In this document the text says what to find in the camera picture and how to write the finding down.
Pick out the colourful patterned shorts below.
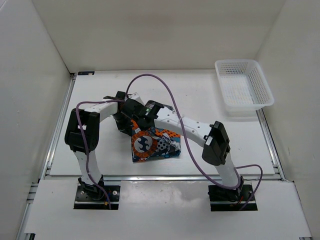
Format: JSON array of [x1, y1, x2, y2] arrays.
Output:
[[131, 120, 182, 163]]

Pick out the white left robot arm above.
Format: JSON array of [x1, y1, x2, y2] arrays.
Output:
[[64, 91, 133, 202]]

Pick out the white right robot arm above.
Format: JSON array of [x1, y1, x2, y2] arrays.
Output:
[[122, 98, 243, 200]]

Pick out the white plastic mesh basket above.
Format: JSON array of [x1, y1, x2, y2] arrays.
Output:
[[214, 59, 275, 114]]

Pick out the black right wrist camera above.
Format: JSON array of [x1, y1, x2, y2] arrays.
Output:
[[121, 98, 145, 119]]

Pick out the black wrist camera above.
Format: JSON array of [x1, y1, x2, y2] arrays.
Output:
[[121, 98, 145, 119], [115, 91, 127, 101]]

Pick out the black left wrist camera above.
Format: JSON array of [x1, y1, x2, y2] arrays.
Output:
[[115, 91, 127, 101]]

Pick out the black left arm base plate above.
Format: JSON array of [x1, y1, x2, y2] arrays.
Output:
[[73, 185, 121, 211]]

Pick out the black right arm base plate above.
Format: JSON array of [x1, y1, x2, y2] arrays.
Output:
[[207, 184, 258, 212]]

